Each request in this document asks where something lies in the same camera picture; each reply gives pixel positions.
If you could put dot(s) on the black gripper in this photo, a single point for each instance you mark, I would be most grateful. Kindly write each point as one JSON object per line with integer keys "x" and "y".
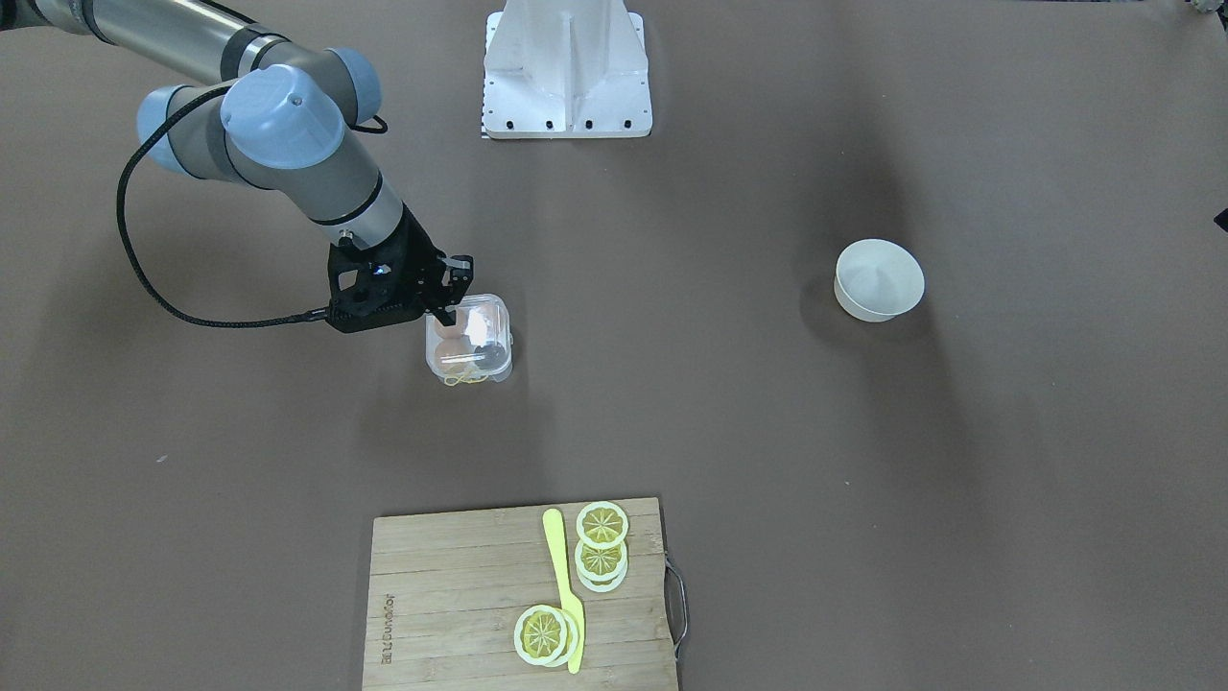
{"x": 419, "y": 252}

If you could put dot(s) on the clear plastic egg box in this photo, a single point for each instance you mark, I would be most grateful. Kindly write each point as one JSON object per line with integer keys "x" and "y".
{"x": 477, "y": 348}

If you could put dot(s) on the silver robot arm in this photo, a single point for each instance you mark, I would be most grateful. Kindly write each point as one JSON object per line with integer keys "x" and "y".
{"x": 265, "y": 112}

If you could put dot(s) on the brown egg in box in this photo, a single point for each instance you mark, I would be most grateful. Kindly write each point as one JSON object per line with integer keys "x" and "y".
{"x": 453, "y": 358}
{"x": 453, "y": 331}

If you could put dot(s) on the wooden cutting board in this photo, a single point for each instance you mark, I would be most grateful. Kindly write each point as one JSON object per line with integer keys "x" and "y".
{"x": 445, "y": 591}

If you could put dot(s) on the white ceramic bowl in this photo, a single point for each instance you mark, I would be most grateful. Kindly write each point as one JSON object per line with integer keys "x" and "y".
{"x": 876, "y": 280}

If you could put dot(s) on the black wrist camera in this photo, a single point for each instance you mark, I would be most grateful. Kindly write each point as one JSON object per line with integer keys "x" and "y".
{"x": 370, "y": 288}

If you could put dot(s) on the white camera post pedestal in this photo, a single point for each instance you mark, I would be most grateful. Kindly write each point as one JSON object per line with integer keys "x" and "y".
{"x": 565, "y": 70}

